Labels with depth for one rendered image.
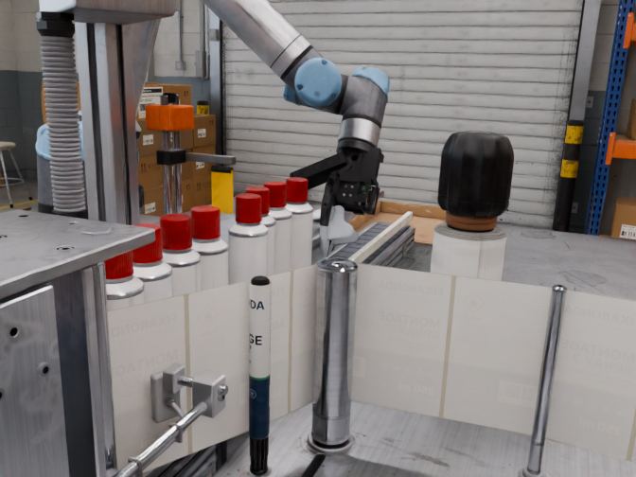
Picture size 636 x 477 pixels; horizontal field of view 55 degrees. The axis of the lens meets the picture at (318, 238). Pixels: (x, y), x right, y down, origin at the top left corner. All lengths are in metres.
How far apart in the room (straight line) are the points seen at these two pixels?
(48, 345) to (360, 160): 0.86
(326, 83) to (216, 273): 0.42
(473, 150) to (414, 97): 4.40
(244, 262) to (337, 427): 0.26
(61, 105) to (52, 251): 0.34
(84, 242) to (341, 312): 0.28
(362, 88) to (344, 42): 4.14
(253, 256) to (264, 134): 4.87
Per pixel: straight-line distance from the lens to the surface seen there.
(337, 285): 0.55
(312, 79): 0.99
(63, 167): 0.66
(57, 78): 0.66
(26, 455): 0.33
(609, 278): 1.46
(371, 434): 0.66
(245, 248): 0.77
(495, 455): 0.65
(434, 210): 1.85
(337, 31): 5.31
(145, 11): 0.63
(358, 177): 1.08
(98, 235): 0.36
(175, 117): 0.75
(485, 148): 0.69
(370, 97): 1.14
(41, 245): 0.35
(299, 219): 0.90
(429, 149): 5.08
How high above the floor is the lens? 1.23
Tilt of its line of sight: 15 degrees down
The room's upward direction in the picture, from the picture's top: 2 degrees clockwise
